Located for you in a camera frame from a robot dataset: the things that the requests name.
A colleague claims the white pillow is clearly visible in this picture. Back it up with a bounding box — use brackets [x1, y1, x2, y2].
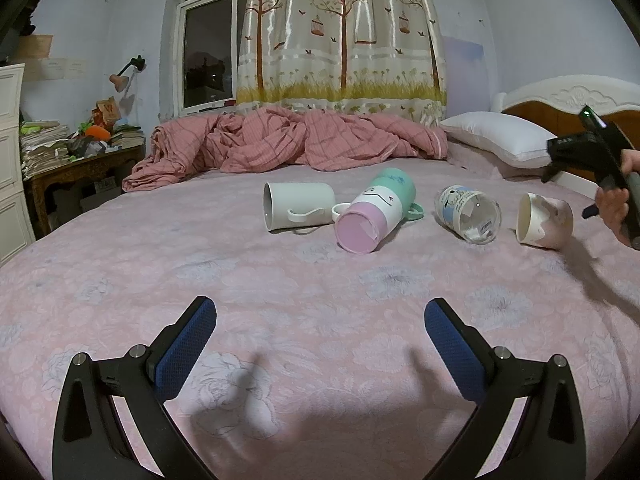
[439, 112, 555, 169]

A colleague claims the stack of papers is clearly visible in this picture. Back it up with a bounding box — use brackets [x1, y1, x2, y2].
[18, 122, 70, 180]

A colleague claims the tree print curtain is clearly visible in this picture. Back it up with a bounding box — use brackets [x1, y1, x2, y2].
[236, 0, 447, 125]

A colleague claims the clear glass jar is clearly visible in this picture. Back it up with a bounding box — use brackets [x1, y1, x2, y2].
[434, 184, 502, 245]

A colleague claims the orange toy on desk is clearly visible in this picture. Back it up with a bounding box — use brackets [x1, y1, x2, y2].
[84, 125, 112, 142]

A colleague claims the white ceramic mug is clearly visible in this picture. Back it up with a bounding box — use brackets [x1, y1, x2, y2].
[262, 182, 336, 232]

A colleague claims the white framed window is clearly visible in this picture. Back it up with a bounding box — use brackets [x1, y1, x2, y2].
[174, 0, 246, 115]

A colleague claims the pink checked quilt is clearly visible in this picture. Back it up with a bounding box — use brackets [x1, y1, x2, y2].
[122, 106, 448, 192]

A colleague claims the white drawer cabinet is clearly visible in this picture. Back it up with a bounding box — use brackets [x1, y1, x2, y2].
[0, 64, 35, 264]

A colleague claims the dark wooden desk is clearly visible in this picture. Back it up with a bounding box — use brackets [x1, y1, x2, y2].
[24, 144, 145, 240]

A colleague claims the person's right hand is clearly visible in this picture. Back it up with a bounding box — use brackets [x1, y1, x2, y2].
[594, 150, 640, 247]

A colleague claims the white wooden headboard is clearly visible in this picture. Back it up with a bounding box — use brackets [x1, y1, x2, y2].
[491, 75, 640, 148]

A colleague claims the pink floral bedsheet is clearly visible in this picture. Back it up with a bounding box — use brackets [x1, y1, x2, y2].
[1, 159, 639, 479]

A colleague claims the wall mounted desk lamp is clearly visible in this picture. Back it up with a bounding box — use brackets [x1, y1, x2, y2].
[108, 55, 146, 93]

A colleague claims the pink white ceramic cup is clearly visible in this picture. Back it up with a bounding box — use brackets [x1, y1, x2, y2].
[515, 193, 574, 250]

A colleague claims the pink white green tumbler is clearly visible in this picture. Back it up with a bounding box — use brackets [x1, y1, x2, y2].
[332, 168, 424, 255]

